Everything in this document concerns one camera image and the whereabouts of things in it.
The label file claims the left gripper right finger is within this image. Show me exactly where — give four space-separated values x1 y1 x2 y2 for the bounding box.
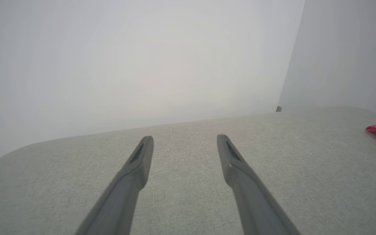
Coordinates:
217 134 302 235

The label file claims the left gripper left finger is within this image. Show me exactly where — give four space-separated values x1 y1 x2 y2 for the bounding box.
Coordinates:
74 135 154 235

